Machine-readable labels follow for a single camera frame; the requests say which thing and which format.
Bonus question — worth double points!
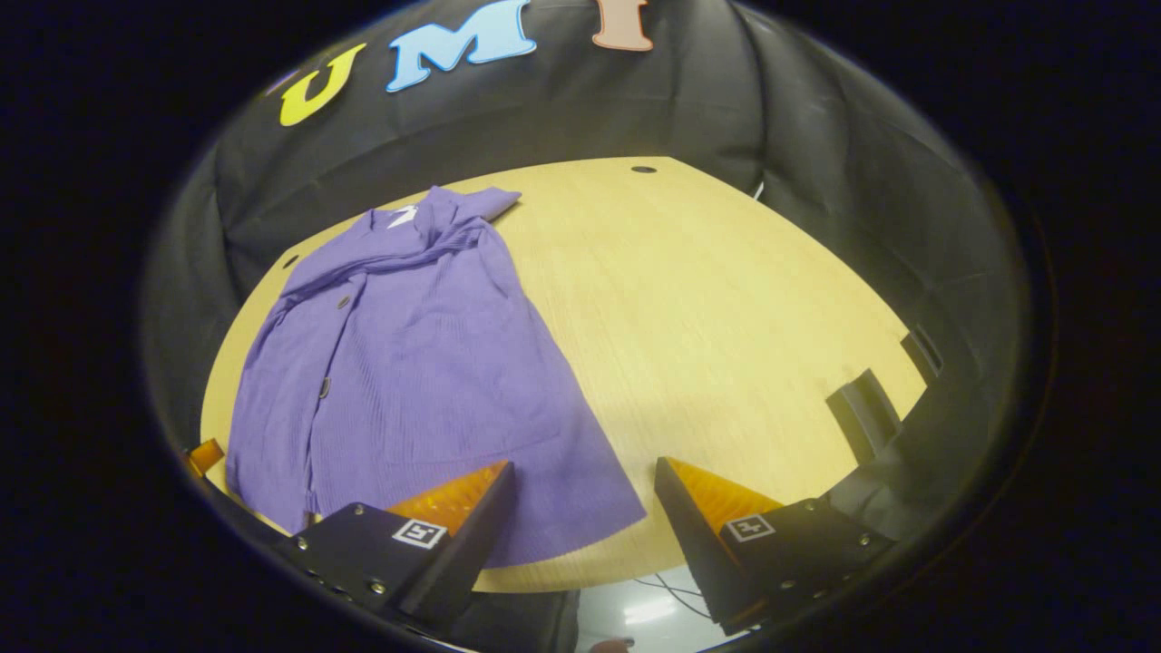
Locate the purple knit cardigan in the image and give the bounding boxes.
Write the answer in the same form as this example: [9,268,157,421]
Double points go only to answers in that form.
[225,186,648,570]

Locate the black floor cable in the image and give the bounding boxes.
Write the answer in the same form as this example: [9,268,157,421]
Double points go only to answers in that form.
[632,571,713,622]

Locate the black backdrop cloth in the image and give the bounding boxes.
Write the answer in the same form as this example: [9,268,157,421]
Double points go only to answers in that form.
[141,0,1033,545]

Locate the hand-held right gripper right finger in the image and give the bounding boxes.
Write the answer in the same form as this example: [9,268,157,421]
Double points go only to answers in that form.
[655,456,897,636]

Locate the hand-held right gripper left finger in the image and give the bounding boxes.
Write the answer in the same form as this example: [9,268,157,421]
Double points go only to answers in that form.
[290,461,516,631]

